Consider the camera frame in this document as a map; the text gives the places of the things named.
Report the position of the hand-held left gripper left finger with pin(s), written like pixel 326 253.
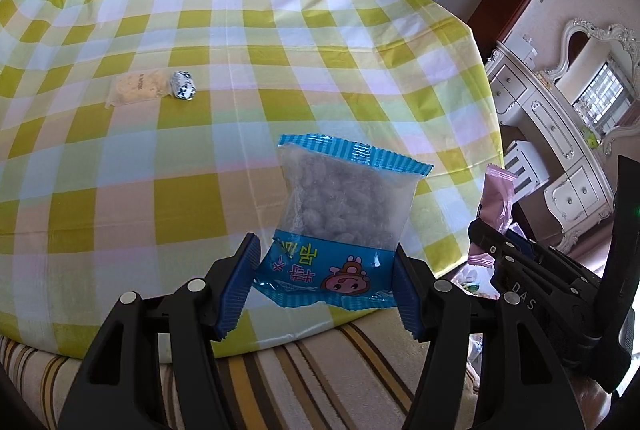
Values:
pixel 237 290

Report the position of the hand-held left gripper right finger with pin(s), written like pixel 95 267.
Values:
pixel 407 295

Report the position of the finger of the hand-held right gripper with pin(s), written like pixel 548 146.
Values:
pixel 495 240
pixel 525 285

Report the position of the pink snack packet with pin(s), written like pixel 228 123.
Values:
pixel 495 205

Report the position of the blue clear snack packet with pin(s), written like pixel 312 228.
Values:
pixel 345 210

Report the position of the yellow green checked tablecloth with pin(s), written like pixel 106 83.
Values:
pixel 150 190

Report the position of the small green object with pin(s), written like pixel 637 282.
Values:
pixel 591 138

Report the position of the white ornate dresser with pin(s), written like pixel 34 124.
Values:
pixel 550 110

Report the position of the black white wrapped candy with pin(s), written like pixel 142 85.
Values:
pixel 182 85

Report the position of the clear cracker packet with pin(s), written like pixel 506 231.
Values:
pixel 137 86

